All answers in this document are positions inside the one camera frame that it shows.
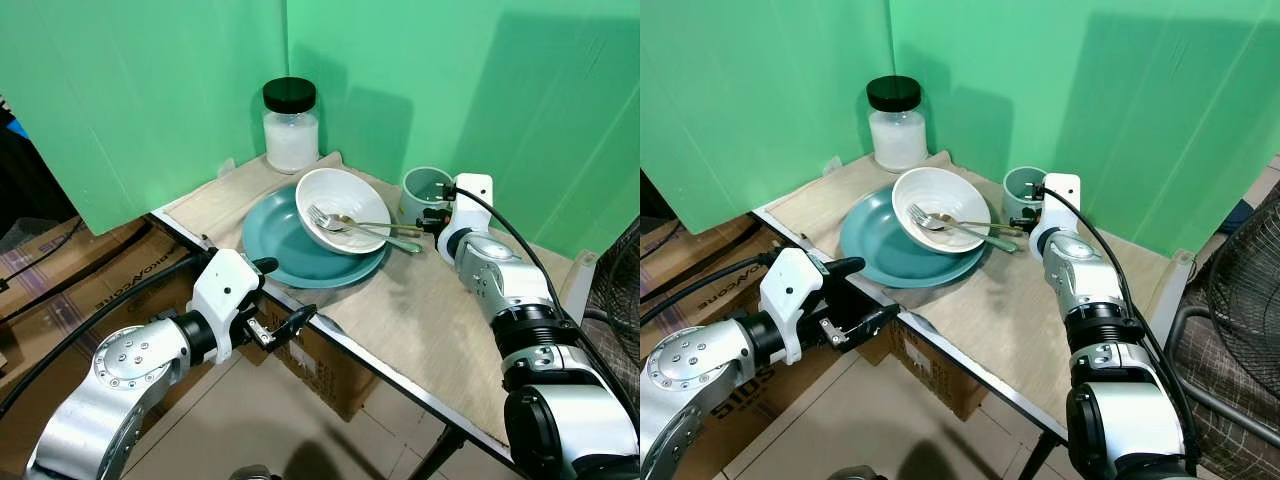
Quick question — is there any teal ceramic mug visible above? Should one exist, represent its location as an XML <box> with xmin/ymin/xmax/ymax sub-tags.
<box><xmin>401</xmin><ymin>166</ymin><xmax>457</xmax><ymax>228</ymax></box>
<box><xmin>1002</xmin><ymin>166</ymin><xmax>1049</xmax><ymax>227</ymax></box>

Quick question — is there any teal ceramic plate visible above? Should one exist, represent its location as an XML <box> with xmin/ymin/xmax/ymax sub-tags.
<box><xmin>241</xmin><ymin>185</ymin><xmax>390</xmax><ymax>292</ymax></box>
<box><xmin>839</xmin><ymin>185</ymin><xmax>987</xmax><ymax>290</ymax></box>

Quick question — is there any small brown cardboard box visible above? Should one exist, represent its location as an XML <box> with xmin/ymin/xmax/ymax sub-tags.
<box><xmin>240</xmin><ymin>298</ymin><xmax>380</xmax><ymax>423</ymax></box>
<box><xmin>858</xmin><ymin>318</ymin><xmax>992</xmax><ymax>422</ymax></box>

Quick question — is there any silver fork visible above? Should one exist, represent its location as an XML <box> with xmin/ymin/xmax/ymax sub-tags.
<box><xmin>907</xmin><ymin>202</ymin><xmax>1020</xmax><ymax>252</ymax></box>
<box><xmin>307</xmin><ymin>204</ymin><xmax>425</xmax><ymax>254</ymax></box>

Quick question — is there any golden spoon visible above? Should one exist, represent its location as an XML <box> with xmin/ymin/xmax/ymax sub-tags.
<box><xmin>934</xmin><ymin>211</ymin><xmax>1027</xmax><ymax>237</ymax></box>
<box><xmin>334</xmin><ymin>212</ymin><xmax>429</xmax><ymax>234</ymax></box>

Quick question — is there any white ceramic bowl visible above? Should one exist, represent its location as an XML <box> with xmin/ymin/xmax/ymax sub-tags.
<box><xmin>891</xmin><ymin>166</ymin><xmax>992</xmax><ymax>255</ymax></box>
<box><xmin>295</xmin><ymin>168</ymin><xmax>393</xmax><ymax>256</ymax></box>

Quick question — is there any green backdrop board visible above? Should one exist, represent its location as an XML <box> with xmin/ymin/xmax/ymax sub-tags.
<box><xmin>284</xmin><ymin>0</ymin><xmax>641</xmax><ymax>263</ymax></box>
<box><xmin>0</xmin><ymin>0</ymin><xmax>292</xmax><ymax>237</ymax></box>
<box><xmin>640</xmin><ymin>0</ymin><xmax>895</xmax><ymax>237</ymax></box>
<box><xmin>887</xmin><ymin>0</ymin><xmax>1280</xmax><ymax>257</ymax></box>

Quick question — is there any cardboard box with black letters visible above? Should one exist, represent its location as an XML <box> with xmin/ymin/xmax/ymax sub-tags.
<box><xmin>690</xmin><ymin>325</ymin><xmax>866</xmax><ymax>480</ymax></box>
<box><xmin>0</xmin><ymin>345</ymin><xmax>256</xmax><ymax>476</ymax></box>

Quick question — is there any glass jar with black lid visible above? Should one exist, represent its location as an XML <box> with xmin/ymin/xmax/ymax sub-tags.
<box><xmin>262</xmin><ymin>77</ymin><xmax>321</xmax><ymax>175</ymax></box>
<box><xmin>866</xmin><ymin>75</ymin><xmax>927</xmax><ymax>174</ymax></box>

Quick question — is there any large printed cardboard box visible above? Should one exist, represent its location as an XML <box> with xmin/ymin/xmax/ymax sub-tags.
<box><xmin>640</xmin><ymin>232</ymin><xmax>801</xmax><ymax>346</ymax></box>
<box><xmin>0</xmin><ymin>213</ymin><xmax>213</xmax><ymax>346</ymax></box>

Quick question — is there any black table leg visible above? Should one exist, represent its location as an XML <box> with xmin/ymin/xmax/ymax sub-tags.
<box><xmin>1018</xmin><ymin>430</ymin><xmax>1063</xmax><ymax>480</ymax></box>
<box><xmin>408</xmin><ymin>425</ymin><xmax>467</xmax><ymax>480</ymax></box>

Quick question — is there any plaid fabric chair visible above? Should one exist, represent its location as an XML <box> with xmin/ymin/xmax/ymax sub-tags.
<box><xmin>1163</xmin><ymin>300</ymin><xmax>1280</xmax><ymax>480</ymax></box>

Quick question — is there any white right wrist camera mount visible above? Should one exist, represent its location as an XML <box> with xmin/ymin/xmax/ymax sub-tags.
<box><xmin>450</xmin><ymin>173</ymin><xmax>495</xmax><ymax>238</ymax></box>
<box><xmin>1040</xmin><ymin>173</ymin><xmax>1082</xmax><ymax>238</ymax></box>

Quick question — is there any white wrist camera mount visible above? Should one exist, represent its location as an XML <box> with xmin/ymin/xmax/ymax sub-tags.
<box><xmin>187</xmin><ymin>249</ymin><xmax>264</xmax><ymax>363</ymax></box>
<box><xmin>1040</xmin><ymin>173</ymin><xmax>1082</xmax><ymax>238</ymax></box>
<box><xmin>450</xmin><ymin>173</ymin><xmax>495</xmax><ymax>238</ymax></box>
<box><xmin>759</xmin><ymin>247</ymin><xmax>827</xmax><ymax>365</ymax></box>

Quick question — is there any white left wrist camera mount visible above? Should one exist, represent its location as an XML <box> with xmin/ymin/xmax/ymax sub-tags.
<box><xmin>187</xmin><ymin>249</ymin><xmax>264</xmax><ymax>363</ymax></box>
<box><xmin>759</xmin><ymin>247</ymin><xmax>827</xmax><ymax>365</ymax></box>

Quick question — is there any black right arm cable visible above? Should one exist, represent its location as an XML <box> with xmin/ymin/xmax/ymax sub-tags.
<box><xmin>1043</xmin><ymin>184</ymin><xmax>1199</xmax><ymax>471</ymax></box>
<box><xmin>456</xmin><ymin>185</ymin><xmax>641</xmax><ymax>426</ymax></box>

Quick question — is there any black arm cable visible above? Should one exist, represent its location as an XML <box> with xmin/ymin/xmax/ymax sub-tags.
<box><xmin>456</xmin><ymin>185</ymin><xmax>641</xmax><ymax>426</ymax></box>
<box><xmin>1043</xmin><ymin>184</ymin><xmax>1199</xmax><ymax>471</ymax></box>
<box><xmin>640</xmin><ymin>250</ymin><xmax>779</xmax><ymax>329</ymax></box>
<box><xmin>0</xmin><ymin>252</ymin><xmax>209</xmax><ymax>419</ymax></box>

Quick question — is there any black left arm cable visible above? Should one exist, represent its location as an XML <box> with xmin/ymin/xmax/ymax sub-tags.
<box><xmin>0</xmin><ymin>252</ymin><xmax>209</xmax><ymax>419</ymax></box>
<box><xmin>640</xmin><ymin>250</ymin><xmax>779</xmax><ymax>329</ymax></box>

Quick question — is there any tall white corner bracket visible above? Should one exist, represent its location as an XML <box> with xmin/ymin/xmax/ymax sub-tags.
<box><xmin>1148</xmin><ymin>248</ymin><xmax>1197</xmax><ymax>346</ymax></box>
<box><xmin>562</xmin><ymin>249</ymin><xmax>599</xmax><ymax>326</ymax></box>

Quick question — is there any black wire fan grille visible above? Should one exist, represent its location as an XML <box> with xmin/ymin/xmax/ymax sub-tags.
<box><xmin>583</xmin><ymin>218</ymin><xmax>641</xmax><ymax>366</ymax></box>
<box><xmin>1198</xmin><ymin>183</ymin><xmax>1280</xmax><ymax>347</ymax></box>

